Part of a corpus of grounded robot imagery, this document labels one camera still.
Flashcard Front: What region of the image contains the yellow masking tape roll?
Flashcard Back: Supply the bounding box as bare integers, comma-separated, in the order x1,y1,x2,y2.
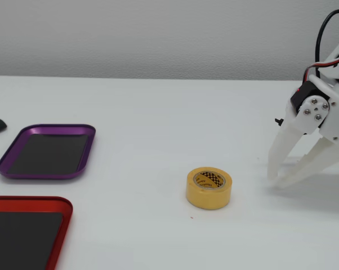
185,166,233,210

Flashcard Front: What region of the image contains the red metal dish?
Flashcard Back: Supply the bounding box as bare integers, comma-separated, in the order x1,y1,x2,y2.
0,195,74,270

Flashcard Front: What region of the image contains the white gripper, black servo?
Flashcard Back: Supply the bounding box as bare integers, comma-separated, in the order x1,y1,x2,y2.
267,74,339,189

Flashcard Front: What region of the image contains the red white black servo wire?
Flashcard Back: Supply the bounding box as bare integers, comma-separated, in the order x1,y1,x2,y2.
304,53,339,83

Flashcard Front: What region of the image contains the purple metal dish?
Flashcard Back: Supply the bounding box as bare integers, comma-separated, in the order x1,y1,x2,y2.
0,123,96,180

